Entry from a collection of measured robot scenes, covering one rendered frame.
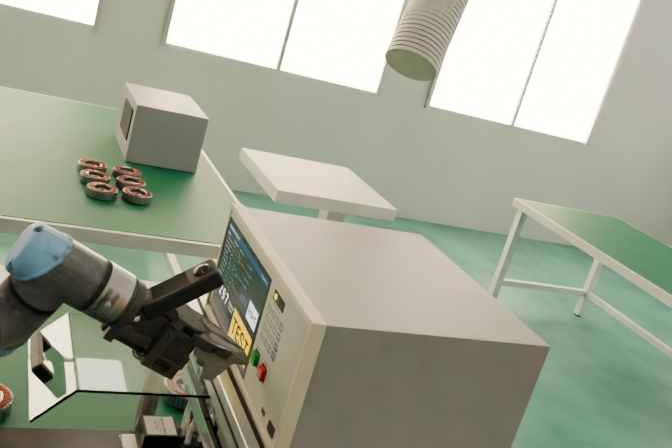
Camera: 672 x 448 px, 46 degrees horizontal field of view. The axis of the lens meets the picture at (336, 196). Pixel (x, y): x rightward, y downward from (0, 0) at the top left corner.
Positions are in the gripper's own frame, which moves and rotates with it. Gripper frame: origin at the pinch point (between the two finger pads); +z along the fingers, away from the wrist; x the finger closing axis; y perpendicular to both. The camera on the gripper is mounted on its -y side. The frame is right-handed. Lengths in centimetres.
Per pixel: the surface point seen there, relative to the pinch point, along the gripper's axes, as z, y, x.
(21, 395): -2, 49, -54
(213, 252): 57, 25, -153
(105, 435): 10, 41, -39
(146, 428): 6.0, 26.6, -19.5
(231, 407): 2.3, 6.9, 2.7
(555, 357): 315, -17, -236
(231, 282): 0.6, -3.3, -18.8
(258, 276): -2.1, -9.1, -7.8
